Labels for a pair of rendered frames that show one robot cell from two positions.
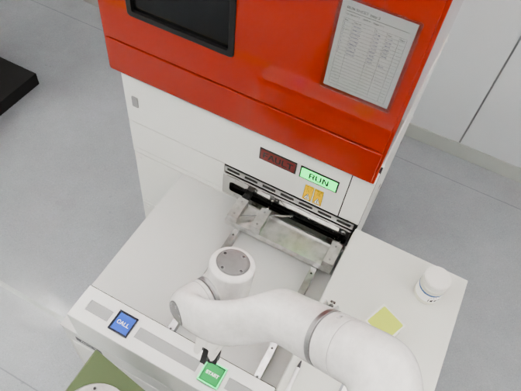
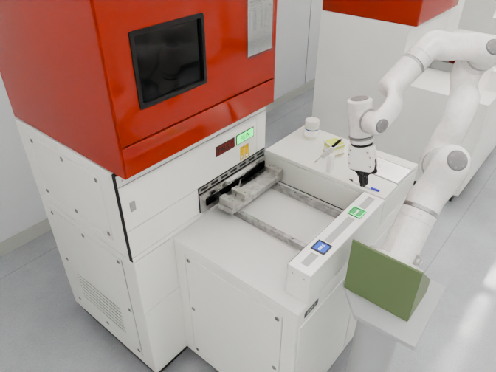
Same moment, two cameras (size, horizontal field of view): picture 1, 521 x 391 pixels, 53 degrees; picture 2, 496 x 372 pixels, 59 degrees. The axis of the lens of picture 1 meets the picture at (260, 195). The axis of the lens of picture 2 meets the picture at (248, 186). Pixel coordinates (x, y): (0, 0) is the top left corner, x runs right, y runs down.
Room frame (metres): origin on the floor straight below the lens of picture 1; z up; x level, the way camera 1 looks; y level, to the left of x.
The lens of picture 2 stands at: (0.36, 1.47, 2.03)
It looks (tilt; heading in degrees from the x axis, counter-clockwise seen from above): 35 degrees down; 289
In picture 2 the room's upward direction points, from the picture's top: straight up
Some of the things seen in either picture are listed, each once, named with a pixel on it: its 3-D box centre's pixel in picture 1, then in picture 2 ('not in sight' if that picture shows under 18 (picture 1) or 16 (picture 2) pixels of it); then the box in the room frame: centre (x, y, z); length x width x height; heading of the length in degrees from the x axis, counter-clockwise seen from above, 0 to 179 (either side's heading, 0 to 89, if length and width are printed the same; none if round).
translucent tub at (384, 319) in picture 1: (381, 328); (333, 147); (0.56, -0.35, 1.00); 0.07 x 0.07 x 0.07; 46
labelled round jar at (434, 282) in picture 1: (432, 285); (311, 128); (0.69, -0.49, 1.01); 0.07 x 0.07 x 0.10
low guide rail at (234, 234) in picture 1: (211, 269); (266, 227); (0.74, 0.11, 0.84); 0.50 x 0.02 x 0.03; 159
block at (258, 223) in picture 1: (260, 220); (240, 193); (0.90, -0.01, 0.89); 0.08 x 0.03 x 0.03; 159
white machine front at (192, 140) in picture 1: (239, 158); (203, 174); (1.03, 0.08, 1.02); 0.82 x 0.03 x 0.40; 69
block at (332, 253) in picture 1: (332, 254); (274, 170); (0.81, -0.24, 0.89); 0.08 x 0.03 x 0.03; 159
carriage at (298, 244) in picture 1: (281, 236); (252, 190); (0.87, -0.08, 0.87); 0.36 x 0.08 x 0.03; 69
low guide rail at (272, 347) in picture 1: (291, 310); (302, 198); (0.64, -0.14, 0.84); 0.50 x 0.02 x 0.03; 159
